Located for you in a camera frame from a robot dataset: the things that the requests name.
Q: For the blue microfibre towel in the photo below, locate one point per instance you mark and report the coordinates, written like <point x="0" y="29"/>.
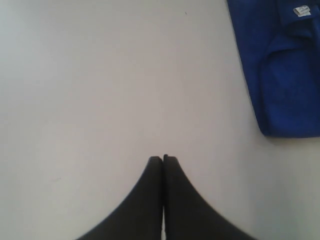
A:
<point x="280" y="57"/>

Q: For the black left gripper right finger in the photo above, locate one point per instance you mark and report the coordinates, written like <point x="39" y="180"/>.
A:
<point x="187" y="216"/>

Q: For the white rectangular label tag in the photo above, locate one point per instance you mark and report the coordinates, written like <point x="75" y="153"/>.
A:
<point x="302" y="11"/>

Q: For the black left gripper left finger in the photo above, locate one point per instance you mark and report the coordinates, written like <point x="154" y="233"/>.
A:
<point x="140" y="214"/>

